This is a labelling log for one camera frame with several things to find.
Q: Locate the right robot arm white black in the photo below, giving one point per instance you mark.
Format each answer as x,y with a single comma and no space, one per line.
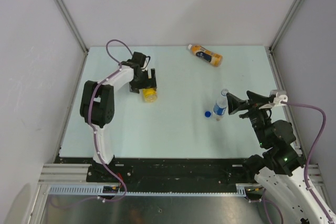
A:
281,171

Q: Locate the right aluminium corner post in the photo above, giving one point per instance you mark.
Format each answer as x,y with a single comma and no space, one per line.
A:
294,8

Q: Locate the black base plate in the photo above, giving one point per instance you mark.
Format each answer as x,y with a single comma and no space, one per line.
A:
168,175

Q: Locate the yellow juice bottle yellow cap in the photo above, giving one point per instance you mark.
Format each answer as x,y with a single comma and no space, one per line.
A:
150,95

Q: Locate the blue bottle cap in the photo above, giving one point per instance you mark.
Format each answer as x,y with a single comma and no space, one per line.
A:
208,114

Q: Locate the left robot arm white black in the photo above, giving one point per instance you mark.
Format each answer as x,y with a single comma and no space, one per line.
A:
97,103

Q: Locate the orange juice bottle white cap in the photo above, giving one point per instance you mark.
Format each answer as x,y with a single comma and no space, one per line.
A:
212,58

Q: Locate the left aluminium corner post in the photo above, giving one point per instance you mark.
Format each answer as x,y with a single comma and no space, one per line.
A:
71,24

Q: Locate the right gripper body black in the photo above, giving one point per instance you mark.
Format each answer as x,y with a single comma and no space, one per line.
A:
258,117

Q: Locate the aluminium corner post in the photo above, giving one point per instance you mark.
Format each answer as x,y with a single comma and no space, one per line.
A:
294,8
71,24

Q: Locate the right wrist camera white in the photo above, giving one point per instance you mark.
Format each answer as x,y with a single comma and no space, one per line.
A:
276,98

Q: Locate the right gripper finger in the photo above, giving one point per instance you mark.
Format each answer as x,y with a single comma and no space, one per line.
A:
235,104
257,99

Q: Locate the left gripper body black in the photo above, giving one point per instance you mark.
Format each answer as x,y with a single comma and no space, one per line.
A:
144,82

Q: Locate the clear water bottle blue label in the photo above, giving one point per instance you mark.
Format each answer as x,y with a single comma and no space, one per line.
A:
220,105

